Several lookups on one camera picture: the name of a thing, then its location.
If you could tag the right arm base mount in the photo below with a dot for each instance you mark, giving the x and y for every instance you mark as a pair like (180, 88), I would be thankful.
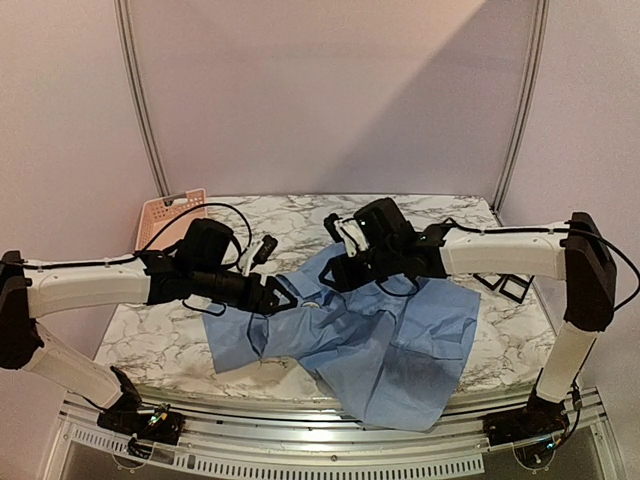
(537, 419)

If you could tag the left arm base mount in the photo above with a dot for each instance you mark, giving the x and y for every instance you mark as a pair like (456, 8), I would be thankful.
(125, 416)

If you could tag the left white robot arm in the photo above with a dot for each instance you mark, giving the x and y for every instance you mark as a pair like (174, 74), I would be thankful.
(208, 261)

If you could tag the round brooch dark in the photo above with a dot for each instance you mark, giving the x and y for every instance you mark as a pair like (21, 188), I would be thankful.
(311, 304)

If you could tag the blue shirt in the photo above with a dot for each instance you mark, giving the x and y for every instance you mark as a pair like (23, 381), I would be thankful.
(393, 355)

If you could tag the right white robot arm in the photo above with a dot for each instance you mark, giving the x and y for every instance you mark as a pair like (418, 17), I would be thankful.
(380, 242)

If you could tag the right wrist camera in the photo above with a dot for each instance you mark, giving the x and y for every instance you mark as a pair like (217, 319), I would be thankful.
(334, 225)

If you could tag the aluminium post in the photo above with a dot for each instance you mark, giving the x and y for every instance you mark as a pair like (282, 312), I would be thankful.
(526, 95)
(124, 23)

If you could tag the left aluminium post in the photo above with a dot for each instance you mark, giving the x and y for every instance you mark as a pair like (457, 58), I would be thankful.
(124, 23)

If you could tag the pink plastic basket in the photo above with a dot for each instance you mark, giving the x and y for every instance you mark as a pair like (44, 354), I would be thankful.
(175, 211)

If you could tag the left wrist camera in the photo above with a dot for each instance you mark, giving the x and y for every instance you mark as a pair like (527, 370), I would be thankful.
(265, 249)

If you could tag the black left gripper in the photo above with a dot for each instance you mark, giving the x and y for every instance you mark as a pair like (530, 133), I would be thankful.
(264, 306)

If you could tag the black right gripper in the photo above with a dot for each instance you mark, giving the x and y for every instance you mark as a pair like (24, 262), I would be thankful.
(350, 267)

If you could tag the right aluminium post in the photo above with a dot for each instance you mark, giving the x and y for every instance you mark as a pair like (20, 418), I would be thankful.
(526, 95)

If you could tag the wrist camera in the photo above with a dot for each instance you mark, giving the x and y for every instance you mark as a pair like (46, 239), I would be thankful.
(334, 225)
(265, 249)

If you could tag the aluminium front rail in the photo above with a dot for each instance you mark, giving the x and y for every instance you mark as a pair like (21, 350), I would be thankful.
(226, 438)

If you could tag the black frame box right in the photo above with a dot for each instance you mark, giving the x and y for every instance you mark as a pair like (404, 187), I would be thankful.
(515, 287)

